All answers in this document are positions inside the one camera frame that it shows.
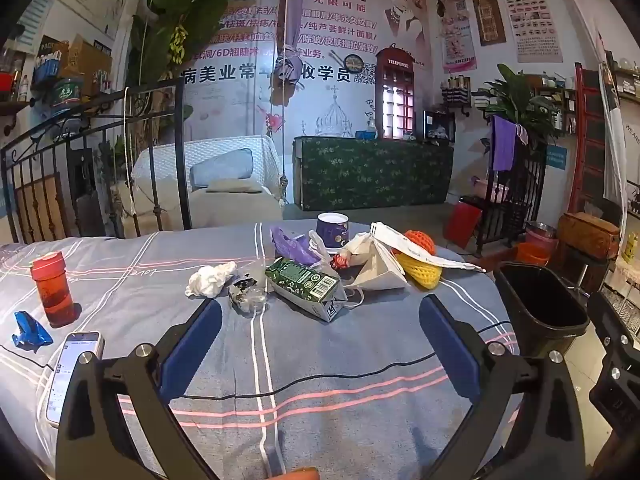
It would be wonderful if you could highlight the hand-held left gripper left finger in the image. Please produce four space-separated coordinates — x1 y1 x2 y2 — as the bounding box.
54 297 223 480

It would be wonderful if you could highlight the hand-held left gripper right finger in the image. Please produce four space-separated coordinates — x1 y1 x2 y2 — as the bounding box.
419 294 588 480

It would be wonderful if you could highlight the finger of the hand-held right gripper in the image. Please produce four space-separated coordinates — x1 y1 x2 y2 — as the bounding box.
586 290 640 387

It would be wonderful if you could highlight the black trash bin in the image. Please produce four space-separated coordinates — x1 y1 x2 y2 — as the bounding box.
494 261 591 358

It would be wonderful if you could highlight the orange foam fruit net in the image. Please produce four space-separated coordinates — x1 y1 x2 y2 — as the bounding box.
404 230 437 256

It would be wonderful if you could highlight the crumpled white tissue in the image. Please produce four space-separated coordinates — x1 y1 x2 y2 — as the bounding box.
185 261 238 298

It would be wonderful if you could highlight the crumpled clear plastic wrapper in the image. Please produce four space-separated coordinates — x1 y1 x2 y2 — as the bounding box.
229 272 268 316

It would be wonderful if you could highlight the yellow foam fruit net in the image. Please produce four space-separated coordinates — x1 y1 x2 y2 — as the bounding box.
395 252 443 290

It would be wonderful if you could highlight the white plastic mailer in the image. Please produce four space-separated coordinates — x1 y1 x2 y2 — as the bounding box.
370 221 486 273

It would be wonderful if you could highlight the white paper bag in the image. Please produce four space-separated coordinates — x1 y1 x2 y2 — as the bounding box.
345 240 412 292

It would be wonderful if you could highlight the grey striped tablecloth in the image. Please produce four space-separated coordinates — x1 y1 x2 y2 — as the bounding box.
0 220 523 480

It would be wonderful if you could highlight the brown wicker case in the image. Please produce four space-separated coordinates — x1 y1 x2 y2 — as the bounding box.
556 211 621 261

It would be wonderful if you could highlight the orange bucket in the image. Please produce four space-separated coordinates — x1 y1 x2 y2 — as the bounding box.
515 242 553 267

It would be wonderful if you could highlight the pink bucket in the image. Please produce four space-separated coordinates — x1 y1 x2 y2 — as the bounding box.
525 232 560 253

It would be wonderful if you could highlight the red box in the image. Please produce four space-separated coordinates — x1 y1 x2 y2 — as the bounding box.
443 199 483 250

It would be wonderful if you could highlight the green drink carton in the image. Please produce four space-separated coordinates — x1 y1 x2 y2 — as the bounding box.
264 256 348 323

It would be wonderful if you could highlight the white plastic bag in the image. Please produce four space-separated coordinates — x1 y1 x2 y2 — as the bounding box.
307 230 373 273

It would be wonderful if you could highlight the metal basin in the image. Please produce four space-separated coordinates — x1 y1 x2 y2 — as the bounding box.
525 221 558 241

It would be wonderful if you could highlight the white smartphone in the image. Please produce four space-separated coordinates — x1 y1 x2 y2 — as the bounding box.
46 331 106 428

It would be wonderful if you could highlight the purple plastic bag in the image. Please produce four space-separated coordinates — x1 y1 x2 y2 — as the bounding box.
270 226 321 267

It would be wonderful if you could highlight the beige seat cushion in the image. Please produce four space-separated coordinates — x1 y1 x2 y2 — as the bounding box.
132 180 283 233

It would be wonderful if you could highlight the red plastic bottle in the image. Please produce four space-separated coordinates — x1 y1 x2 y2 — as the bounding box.
30 251 76 328

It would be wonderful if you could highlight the black metal rack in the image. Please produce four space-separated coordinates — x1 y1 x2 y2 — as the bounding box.
475 125 548 256

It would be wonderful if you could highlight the pink basin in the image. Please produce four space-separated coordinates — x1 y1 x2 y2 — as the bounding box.
470 176 511 203

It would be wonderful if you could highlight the purple paper tub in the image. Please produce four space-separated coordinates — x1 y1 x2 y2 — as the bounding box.
312 211 351 256

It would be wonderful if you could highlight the blue foil wrapper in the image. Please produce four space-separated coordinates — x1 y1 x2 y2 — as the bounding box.
12 311 54 347

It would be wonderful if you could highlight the blue pillow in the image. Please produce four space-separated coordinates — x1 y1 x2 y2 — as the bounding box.
190 148 254 186

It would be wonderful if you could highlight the red ladder shelf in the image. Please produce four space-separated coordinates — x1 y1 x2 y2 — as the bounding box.
567 62 613 216

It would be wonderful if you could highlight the black metal railing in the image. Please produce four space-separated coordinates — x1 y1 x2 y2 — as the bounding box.
0 78 193 246

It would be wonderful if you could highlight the green patterned counter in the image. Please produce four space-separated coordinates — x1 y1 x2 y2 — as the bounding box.
292 136 455 212

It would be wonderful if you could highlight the white swing seat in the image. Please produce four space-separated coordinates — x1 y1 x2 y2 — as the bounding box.
131 135 285 233

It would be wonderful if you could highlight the purple towel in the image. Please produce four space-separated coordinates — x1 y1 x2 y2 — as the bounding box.
490 115 518 172

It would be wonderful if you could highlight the potted green plant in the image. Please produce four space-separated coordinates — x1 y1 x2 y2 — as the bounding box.
482 63 568 136

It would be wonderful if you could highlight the green tub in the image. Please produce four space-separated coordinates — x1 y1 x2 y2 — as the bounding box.
52 77 86 108

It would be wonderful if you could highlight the red telephone booth cabinet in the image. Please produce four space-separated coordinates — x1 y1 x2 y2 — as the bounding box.
375 47 417 140

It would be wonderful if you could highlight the cardboard box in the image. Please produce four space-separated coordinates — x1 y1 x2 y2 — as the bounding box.
65 35 113 98

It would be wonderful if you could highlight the banana plant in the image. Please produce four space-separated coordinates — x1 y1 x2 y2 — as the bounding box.
135 0 281 86

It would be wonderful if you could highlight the black picture frame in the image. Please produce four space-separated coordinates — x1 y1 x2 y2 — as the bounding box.
423 110 457 143

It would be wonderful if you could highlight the wall shelf with bottles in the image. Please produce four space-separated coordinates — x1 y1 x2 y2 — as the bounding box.
440 75 473 116

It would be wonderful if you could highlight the pink wall poster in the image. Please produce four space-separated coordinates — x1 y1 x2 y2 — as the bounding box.
436 0 477 73

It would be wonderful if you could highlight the eyebrow chart wall poster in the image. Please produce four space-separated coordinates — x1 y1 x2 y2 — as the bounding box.
495 0 564 63

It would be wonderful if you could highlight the brown wall poster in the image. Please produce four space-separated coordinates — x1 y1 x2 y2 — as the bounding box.
467 0 507 47

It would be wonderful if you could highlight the large wall mural poster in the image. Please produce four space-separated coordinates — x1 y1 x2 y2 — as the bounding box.
182 0 433 141

